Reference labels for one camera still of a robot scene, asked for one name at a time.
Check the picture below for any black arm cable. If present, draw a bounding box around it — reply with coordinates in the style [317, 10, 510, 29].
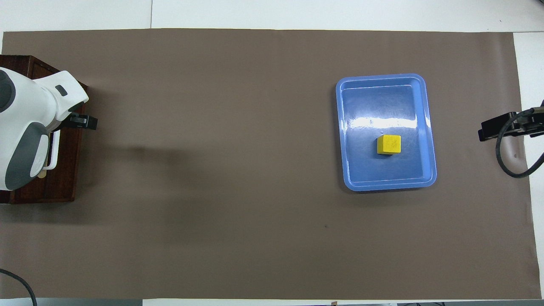
[0, 269, 38, 306]
[495, 100, 544, 178]

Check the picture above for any yellow block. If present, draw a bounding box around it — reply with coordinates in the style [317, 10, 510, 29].
[377, 134, 402, 156]

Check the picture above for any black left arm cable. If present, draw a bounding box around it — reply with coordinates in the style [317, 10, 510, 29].
[0, 269, 38, 306]

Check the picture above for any brown table mat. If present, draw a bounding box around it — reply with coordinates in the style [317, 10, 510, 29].
[0, 28, 541, 300]

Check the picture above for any dark wooden drawer cabinet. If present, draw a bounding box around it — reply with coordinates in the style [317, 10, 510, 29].
[0, 54, 89, 205]

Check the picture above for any wooden drawer with white handle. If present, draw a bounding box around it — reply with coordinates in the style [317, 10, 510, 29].
[15, 57, 64, 204]

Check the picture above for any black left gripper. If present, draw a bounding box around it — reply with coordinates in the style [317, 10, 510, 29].
[59, 113, 99, 130]

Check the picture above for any blue plastic tray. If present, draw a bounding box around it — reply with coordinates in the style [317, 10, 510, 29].
[335, 74, 437, 192]

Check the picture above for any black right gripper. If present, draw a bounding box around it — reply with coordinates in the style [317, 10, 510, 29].
[478, 111, 544, 142]

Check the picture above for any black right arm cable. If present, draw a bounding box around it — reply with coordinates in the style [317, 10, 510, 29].
[495, 100, 544, 178]

